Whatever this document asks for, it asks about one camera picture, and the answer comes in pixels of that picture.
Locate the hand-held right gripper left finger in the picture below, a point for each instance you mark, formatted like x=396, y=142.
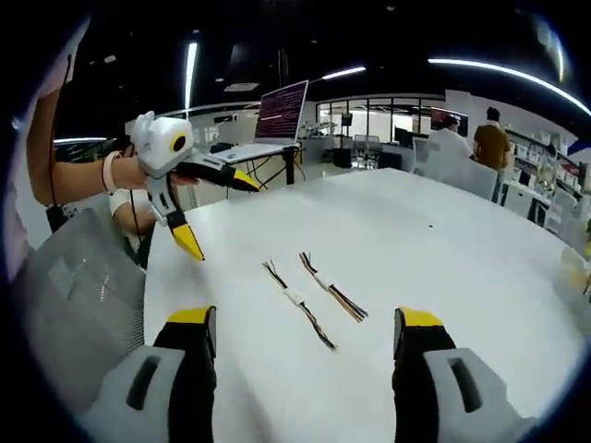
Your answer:
x=157, y=397

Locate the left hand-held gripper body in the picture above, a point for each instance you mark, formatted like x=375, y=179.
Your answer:
x=157, y=143

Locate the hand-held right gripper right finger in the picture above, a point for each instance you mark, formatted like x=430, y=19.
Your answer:
x=436, y=406

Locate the person's left hand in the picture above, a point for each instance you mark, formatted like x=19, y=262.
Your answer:
x=127, y=175

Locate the pink wristband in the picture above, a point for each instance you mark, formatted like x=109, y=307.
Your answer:
x=108, y=173

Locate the folding table with black legs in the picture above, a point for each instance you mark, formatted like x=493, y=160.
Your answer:
x=277, y=157

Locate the narrow ceiling light strip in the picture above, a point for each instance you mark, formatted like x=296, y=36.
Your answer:
x=190, y=74

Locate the open laptop with red-lit screen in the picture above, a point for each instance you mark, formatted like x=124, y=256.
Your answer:
x=279, y=115

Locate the black clip-on device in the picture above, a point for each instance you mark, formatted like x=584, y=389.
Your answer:
x=57, y=218

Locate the person's white shirt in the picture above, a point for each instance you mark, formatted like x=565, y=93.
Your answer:
x=64, y=60

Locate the grey mesh chair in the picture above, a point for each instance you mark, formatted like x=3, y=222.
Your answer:
x=78, y=295

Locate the short ceiling light strip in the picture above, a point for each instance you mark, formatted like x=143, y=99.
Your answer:
x=344, y=73

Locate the white office chair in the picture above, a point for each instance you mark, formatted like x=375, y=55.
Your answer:
x=457, y=173

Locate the shelving with white boxes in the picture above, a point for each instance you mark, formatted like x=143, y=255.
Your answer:
x=540, y=180

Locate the long curved ceiling light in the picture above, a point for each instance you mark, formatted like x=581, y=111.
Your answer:
x=517, y=74

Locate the wall screen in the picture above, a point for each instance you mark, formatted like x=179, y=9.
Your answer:
x=441, y=117

